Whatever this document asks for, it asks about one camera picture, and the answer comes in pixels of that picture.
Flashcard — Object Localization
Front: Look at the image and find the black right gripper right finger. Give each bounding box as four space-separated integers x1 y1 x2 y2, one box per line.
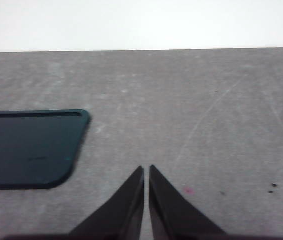
148 164 232 240

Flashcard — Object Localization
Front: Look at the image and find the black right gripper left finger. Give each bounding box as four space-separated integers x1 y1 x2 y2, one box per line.
67 165 145 240

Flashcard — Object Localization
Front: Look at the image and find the dark green rectangular tray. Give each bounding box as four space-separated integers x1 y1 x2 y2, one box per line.
0 109 92 190

